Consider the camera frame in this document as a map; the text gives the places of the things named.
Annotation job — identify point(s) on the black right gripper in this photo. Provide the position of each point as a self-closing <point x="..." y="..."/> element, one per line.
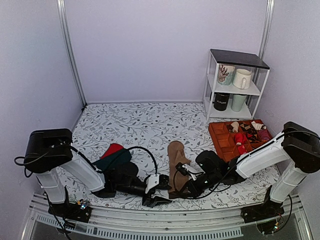
<point x="194" y="190"/>

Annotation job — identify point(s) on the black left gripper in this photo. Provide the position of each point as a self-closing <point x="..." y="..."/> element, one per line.
<point x="155" y="202"/>

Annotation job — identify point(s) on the tan ribbed sock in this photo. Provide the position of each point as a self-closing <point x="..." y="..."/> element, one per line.
<point x="176" y="156"/>

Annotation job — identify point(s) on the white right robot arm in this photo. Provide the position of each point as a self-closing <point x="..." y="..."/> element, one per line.
<point x="296" y="144"/>

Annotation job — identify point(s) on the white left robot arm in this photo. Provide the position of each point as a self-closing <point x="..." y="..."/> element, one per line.
<point x="52" y="148"/>

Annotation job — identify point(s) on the floral patterned table mat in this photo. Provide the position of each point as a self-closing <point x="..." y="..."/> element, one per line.
<point x="148" y="128"/>

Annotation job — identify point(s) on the red and green sock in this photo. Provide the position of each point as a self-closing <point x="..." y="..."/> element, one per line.
<point x="115" y="155"/>

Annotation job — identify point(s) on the orange wooden divider tray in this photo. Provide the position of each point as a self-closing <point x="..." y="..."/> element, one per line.
<point x="223" y="140"/>

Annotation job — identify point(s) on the red snowflake sock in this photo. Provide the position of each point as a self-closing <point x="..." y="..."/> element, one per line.
<point x="244" y="149"/>

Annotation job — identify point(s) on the red rolled sock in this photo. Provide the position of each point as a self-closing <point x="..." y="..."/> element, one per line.
<point x="240" y="138"/>

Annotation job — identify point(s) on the beige patterned sock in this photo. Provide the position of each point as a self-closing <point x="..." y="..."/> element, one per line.
<point x="233" y="127"/>

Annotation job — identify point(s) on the brown argyle sock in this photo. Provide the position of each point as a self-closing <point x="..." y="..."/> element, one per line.
<point x="250" y="132"/>

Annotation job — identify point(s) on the black mug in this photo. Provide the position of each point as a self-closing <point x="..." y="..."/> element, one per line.
<point x="221" y="101"/>

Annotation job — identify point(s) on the purple rolled sock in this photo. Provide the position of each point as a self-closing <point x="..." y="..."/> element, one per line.
<point x="264" y="135"/>

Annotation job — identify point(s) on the pale green cup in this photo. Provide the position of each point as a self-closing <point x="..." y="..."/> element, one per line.
<point x="238" y="101"/>

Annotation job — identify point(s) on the white metal shelf rack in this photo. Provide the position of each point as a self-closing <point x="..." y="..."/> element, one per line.
<point x="260" y="73"/>

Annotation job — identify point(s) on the coral pattern mug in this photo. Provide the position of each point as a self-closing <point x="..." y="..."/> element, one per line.
<point x="225" y="74"/>

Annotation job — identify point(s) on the white ceramic mug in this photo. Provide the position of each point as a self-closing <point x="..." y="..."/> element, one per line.
<point x="242" y="79"/>

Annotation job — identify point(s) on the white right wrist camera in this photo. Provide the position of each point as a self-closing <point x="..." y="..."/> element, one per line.
<point x="190" y="171"/>

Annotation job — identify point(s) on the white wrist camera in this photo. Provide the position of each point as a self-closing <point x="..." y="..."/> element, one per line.
<point x="151" y="182"/>
<point x="190" y="171"/>

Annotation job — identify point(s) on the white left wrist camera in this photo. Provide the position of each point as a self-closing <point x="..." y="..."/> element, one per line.
<point x="151" y="182"/>

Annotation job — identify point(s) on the aluminium front rail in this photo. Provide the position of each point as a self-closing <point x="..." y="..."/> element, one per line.
<point x="210" y="224"/>

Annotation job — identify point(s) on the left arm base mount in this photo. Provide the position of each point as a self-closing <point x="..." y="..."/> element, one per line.
<point x="79" y="211"/>

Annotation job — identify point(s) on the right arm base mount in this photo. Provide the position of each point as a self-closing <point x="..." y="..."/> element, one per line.
<point x="267" y="209"/>

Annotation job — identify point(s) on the right aluminium corner post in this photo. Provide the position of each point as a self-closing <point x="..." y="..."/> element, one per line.
<point x="266" y="28"/>

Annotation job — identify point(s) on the aluminium corner post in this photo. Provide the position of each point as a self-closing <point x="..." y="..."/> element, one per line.
<point x="266" y="28"/>
<point x="69" y="50"/>

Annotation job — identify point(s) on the left aluminium corner post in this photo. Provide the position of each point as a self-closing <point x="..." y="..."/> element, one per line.
<point x="69" y="50"/>

